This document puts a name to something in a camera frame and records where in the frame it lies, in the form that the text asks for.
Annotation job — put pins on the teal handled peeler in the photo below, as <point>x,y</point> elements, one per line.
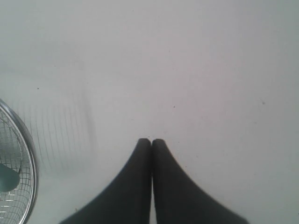
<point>9,178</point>

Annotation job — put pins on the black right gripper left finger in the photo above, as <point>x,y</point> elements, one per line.
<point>127,199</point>

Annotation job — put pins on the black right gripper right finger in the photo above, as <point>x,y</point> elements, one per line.
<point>178,200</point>

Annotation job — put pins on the oval wire mesh basket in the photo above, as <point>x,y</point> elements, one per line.
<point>17,152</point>

